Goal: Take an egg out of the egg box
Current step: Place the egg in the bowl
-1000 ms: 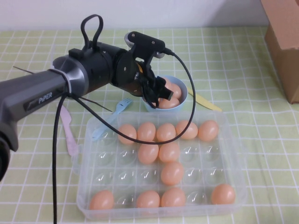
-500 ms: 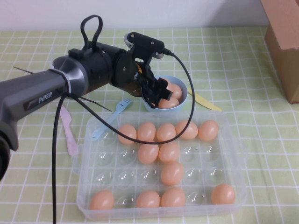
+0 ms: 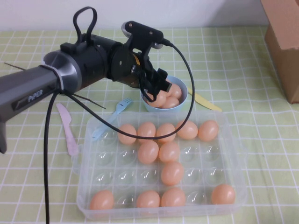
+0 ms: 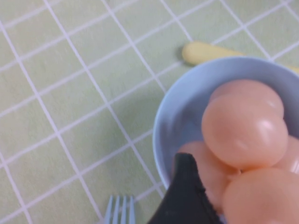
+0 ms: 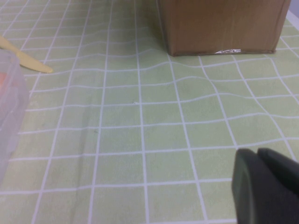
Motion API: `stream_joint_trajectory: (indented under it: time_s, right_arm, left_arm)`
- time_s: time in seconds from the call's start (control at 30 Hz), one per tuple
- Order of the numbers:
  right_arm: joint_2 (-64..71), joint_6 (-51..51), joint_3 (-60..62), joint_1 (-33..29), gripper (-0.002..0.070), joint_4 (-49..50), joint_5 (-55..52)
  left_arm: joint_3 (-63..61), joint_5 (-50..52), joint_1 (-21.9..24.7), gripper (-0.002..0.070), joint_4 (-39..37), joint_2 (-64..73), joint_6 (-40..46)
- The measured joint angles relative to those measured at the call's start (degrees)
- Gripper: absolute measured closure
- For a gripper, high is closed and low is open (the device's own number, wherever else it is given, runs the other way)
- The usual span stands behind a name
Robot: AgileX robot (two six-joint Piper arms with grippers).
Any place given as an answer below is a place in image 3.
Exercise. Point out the black zip tie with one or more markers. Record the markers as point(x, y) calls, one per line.
point(88, 102)
point(14, 66)

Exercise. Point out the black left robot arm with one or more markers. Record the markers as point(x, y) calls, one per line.
point(28, 86)

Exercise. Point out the yellow plastic knife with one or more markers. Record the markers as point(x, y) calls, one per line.
point(205, 102)

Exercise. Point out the white zip tie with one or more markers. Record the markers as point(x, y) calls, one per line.
point(59, 80)

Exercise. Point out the clear plastic egg box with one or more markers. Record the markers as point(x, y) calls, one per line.
point(127, 173)

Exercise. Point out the green checked tablecloth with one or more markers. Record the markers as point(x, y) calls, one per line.
point(233, 70)

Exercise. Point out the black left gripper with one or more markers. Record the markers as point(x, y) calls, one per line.
point(125, 70)

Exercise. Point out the pink plastic knife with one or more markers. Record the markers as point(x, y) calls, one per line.
point(66, 126)

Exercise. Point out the light blue plastic fork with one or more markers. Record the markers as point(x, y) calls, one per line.
point(116, 112)

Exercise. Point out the light blue bowl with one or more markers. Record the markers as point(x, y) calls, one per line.
point(161, 110)

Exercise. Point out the brown cardboard box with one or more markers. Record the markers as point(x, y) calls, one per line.
point(287, 70)

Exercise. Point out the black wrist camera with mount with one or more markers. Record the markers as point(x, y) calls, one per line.
point(144, 31)

